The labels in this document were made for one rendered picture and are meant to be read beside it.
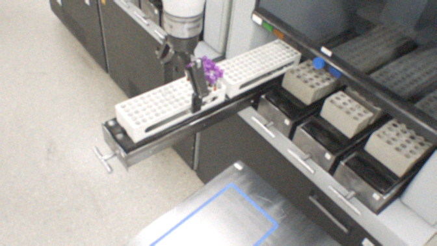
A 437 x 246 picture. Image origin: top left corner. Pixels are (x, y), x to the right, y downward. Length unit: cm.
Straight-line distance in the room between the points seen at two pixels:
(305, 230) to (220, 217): 19
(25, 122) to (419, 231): 191
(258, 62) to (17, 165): 135
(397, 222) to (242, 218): 42
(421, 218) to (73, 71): 208
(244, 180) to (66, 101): 161
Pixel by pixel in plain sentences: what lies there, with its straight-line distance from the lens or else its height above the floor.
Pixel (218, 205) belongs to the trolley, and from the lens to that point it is 86.
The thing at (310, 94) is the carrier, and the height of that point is 86.
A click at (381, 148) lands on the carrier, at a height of 86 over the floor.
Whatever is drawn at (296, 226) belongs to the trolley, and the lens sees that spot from 87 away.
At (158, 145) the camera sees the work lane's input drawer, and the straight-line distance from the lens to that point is 100.
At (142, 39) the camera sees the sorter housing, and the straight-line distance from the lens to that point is 171.
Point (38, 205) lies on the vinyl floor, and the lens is 192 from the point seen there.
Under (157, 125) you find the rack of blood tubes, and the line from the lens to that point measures 102.
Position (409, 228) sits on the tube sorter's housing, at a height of 73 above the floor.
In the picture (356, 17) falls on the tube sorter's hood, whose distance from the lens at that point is 95.
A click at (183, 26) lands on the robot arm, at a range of 86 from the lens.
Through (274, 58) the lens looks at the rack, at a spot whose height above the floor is 86.
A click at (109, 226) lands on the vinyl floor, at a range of 179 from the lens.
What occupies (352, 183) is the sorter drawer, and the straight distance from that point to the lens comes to 105.
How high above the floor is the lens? 155
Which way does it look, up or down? 45 degrees down
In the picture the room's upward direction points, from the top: 7 degrees clockwise
